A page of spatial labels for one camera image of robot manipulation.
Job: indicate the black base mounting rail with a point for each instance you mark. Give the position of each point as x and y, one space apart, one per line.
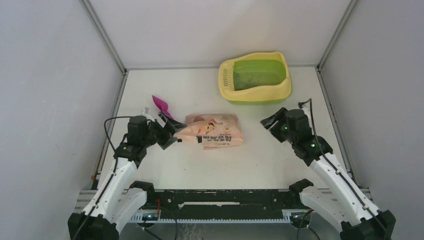
244 203

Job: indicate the yellow green litter box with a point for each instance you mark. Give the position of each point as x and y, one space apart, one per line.
259 95

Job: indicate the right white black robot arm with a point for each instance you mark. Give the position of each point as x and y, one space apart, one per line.
349 210

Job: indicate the magenta plastic scoop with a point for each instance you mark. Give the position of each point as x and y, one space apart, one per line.
162 106

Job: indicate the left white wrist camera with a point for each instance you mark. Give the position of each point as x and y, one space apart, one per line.
147 113

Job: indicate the pink cat litter bag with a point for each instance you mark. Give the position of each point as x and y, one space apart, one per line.
213 131

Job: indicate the green cat litter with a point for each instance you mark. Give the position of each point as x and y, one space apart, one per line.
243 80

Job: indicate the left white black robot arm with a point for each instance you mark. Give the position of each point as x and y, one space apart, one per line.
115 202

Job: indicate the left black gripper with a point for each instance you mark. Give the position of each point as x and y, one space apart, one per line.
173 126

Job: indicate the white slotted cable duct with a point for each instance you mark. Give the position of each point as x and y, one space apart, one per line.
146 217

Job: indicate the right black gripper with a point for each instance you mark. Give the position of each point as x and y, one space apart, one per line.
268 122

